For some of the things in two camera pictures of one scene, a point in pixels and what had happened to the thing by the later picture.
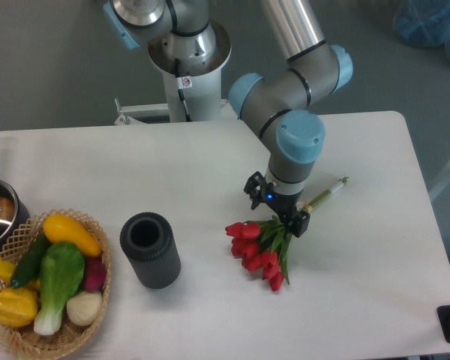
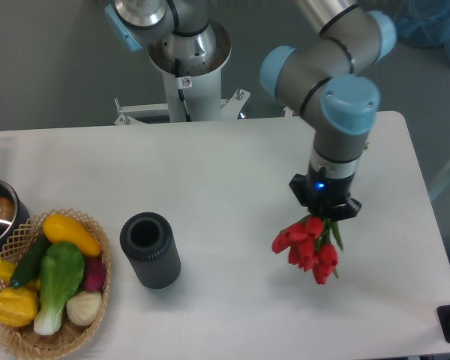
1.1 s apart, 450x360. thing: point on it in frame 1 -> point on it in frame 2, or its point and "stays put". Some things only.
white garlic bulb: (84, 307) stays put
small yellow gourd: (2, 269) stays put
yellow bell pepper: (15, 307) stays put
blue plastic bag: (433, 23) stays put
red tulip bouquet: (262, 246) -> (310, 243)
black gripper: (259, 191) -> (321, 193)
